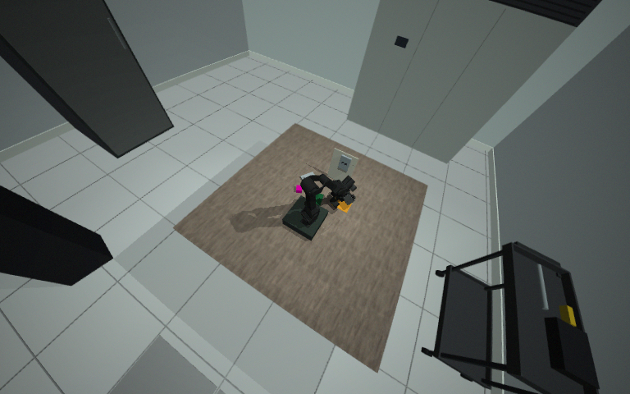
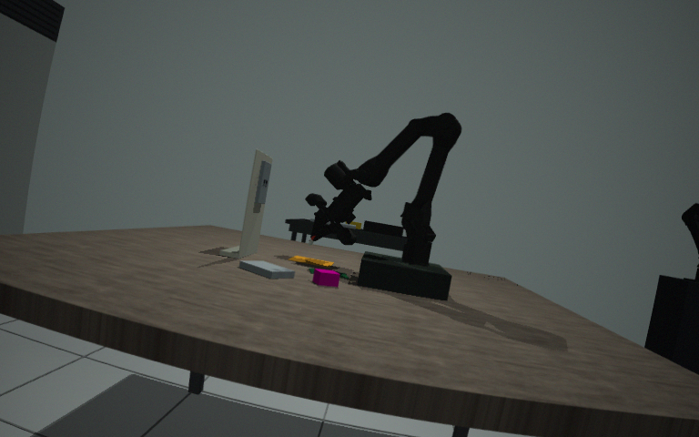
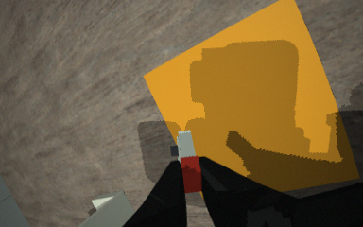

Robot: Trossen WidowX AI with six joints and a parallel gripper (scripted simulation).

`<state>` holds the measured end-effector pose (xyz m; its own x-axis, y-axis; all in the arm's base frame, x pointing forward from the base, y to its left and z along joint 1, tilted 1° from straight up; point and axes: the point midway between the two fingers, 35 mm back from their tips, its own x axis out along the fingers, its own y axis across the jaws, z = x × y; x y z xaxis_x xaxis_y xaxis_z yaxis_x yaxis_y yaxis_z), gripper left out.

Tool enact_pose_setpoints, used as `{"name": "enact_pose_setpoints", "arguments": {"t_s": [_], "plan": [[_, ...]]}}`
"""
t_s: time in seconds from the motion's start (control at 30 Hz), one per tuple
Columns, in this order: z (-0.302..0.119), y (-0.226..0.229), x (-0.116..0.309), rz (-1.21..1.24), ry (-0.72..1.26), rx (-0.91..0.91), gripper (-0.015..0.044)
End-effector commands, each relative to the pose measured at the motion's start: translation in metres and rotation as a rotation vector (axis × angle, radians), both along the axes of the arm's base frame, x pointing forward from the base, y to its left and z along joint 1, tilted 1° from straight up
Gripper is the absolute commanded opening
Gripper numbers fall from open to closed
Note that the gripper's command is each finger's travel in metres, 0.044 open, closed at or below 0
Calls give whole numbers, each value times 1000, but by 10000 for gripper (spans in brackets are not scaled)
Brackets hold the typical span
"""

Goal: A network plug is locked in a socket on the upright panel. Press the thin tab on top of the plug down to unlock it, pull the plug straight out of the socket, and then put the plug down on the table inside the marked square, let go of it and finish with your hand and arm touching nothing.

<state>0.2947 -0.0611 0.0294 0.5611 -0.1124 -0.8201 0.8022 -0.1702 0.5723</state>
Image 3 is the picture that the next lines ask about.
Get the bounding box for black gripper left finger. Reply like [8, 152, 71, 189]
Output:
[123, 161, 187, 227]

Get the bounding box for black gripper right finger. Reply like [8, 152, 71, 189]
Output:
[199, 157, 363, 227]

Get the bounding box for orange flat square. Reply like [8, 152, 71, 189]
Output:
[143, 0, 359, 192]

